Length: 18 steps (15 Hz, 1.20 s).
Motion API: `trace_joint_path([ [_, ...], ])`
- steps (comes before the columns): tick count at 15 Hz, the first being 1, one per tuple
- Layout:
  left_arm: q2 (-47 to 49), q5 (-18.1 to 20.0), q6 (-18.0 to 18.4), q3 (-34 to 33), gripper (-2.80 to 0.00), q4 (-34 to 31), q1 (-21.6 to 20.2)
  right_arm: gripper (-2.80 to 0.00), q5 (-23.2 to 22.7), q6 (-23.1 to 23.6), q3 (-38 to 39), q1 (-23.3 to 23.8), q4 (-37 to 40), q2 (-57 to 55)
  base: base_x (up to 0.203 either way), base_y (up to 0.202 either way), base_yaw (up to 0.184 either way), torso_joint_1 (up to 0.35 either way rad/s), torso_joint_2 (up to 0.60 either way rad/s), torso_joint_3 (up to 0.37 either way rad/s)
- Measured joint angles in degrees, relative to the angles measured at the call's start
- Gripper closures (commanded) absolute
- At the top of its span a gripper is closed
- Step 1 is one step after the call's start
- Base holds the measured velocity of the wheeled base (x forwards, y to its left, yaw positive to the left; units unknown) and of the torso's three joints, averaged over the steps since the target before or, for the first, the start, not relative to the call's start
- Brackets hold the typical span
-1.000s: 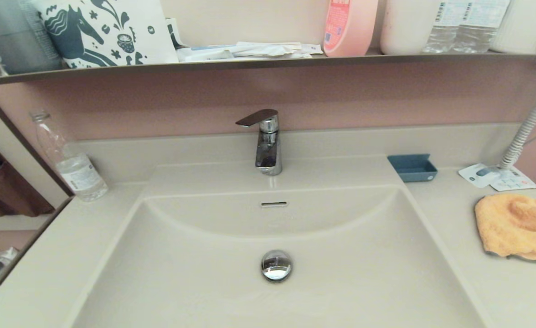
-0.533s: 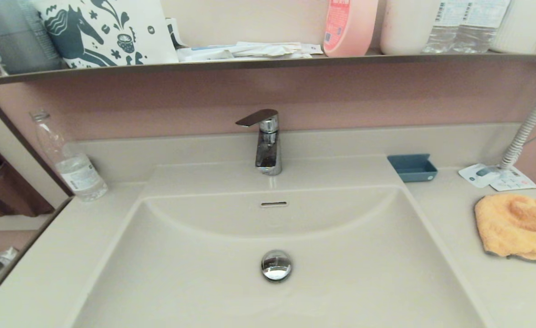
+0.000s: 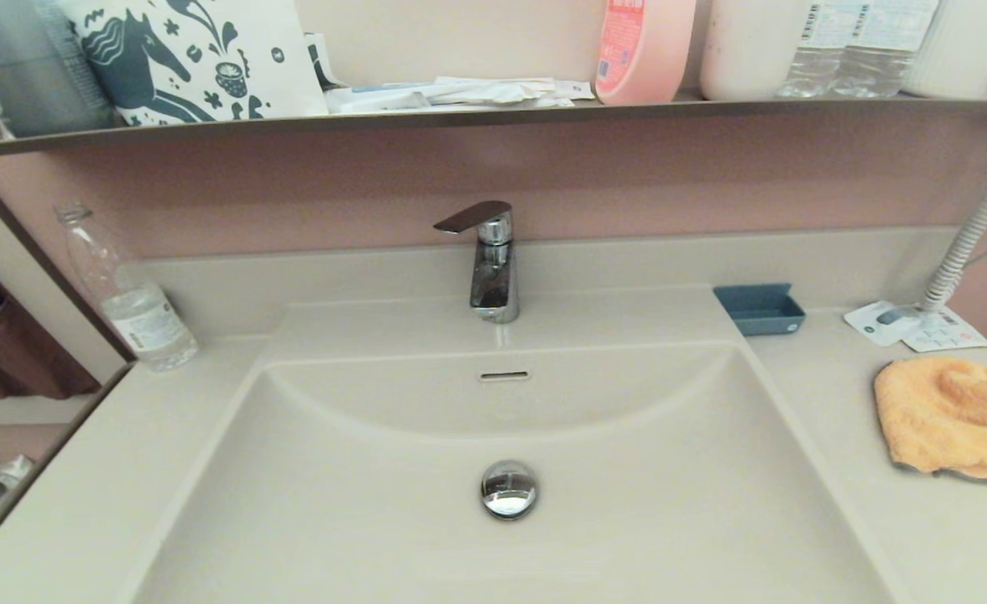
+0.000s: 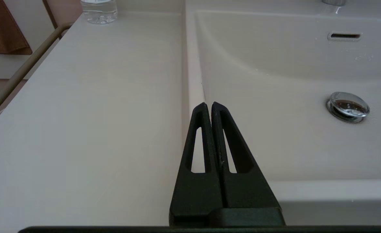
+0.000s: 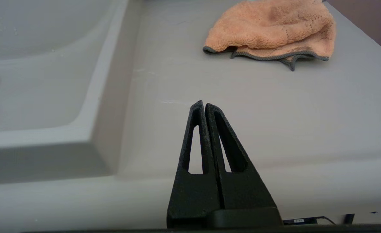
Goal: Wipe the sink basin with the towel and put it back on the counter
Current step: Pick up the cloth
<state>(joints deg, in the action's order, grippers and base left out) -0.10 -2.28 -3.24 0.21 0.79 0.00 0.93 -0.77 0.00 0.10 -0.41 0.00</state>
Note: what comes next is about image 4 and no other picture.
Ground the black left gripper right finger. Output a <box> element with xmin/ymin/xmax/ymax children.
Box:
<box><xmin>212</xmin><ymin>102</ymin><xmax>280</xmax><ymax>209</ymax></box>

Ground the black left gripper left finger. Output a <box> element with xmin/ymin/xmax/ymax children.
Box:
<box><xmin>169</xmin><ymin>103</ymin><xmax>224</xmax><ymax>226</ymax></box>

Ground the beige sink basin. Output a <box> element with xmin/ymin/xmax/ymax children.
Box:
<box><xmin>186</xmin><ymin>3</ymin><xmax>381</xmax><ymax>207</ymax></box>

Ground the chrome drain stopper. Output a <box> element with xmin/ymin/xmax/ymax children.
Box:
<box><xmin>326</xmin><ymin>92</ymin><xmax>370</xmax><ymax>124</ymax></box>

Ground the clear bottle without cap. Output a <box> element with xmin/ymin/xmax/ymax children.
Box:
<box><xmin>80</xmin><ymin>0</ymin><xmax>118</xmax><ymax>25</ymax></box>

